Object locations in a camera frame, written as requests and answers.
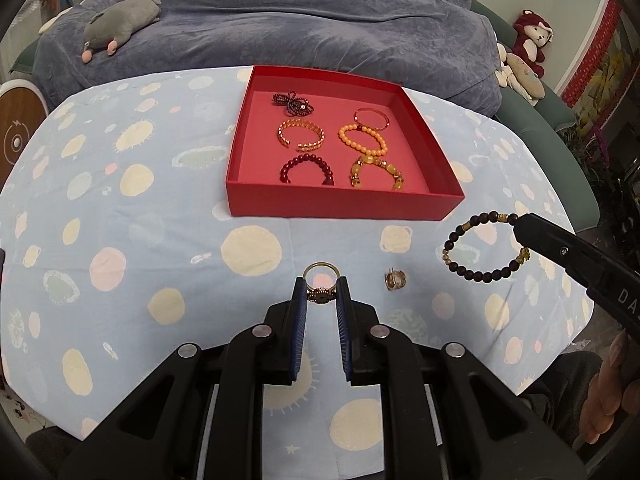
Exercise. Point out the grey plush toy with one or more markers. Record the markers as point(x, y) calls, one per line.
point(120, 17)

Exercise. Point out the person's dark trousers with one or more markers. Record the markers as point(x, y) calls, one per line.
point(555, 390)

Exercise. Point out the person's right hand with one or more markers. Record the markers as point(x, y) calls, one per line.
point(610, 395)

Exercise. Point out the green sofa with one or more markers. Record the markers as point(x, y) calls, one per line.
point(540, 125)

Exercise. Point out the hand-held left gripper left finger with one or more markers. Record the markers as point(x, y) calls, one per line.
point(298, 330)

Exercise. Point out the blue-grey blanket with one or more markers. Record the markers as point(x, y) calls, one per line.
point(300, 15)

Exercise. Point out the green plant with flowers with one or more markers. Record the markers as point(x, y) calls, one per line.
point(595, 160)

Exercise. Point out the small white plush toy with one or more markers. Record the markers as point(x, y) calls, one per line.
point(502, 72)

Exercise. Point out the red hanging decoration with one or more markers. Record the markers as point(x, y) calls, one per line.
point(595, 50)

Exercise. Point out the beige plush toy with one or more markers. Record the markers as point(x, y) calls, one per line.
point(530, 85)

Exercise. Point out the thin metal bangle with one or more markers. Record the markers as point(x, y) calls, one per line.
point(387, 121)

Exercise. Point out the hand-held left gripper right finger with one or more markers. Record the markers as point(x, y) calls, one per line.
point(345, 330)

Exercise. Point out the red plush monkey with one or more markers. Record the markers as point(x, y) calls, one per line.
point(530, 45)

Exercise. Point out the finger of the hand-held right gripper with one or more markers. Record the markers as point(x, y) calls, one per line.
point(555, 247)

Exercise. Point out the light blue planet-print sheet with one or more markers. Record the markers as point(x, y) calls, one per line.
point(150, 240)

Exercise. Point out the red cardboard box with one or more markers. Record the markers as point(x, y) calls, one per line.
point(260, 200)

